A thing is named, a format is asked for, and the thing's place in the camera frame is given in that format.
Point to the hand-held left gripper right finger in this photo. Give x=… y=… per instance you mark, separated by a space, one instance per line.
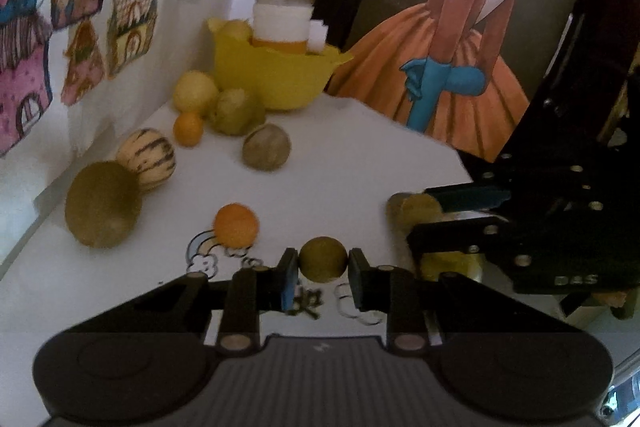
x=356 y=282

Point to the orange dress wall poster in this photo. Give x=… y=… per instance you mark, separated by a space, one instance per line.
x=450 y=72

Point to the orange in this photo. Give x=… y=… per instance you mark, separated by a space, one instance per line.
x=236 y=225

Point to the yellow lemon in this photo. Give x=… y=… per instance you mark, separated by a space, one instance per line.
x=195 y=91

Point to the small round green-brown kiwi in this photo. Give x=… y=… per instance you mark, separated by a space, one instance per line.
x=323 y=259

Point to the small orange tangerine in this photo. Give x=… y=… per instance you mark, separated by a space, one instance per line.
x=188 y=129

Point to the green-brown pear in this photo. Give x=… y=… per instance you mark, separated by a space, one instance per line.
x=235 y=111

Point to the round brown fruit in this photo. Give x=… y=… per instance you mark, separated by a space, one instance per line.
x=266 y=147

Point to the white paper roll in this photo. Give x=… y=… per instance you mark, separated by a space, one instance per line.
x=317 y=38

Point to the house drawings wall poster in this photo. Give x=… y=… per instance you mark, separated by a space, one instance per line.
x=135 y=7

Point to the yellow-brown fruit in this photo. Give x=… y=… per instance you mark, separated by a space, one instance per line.
x=415 y=209

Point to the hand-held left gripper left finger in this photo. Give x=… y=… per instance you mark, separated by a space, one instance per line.
x=287 y=282

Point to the striped cream melon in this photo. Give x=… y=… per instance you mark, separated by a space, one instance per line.
x=149 y=157

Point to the white and orange cup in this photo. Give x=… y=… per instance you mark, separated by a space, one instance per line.
x=281 y=24

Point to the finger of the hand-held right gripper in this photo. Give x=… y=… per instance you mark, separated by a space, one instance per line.
x=450 y=239
x=467 y=198

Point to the yellow plastic bowl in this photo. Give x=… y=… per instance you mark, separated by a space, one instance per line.
x=272 y=77

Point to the large brown kiwi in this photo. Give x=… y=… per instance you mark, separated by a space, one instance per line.
x=102 y=204

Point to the yellow fruit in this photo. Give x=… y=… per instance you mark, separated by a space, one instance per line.
x=236 y=30

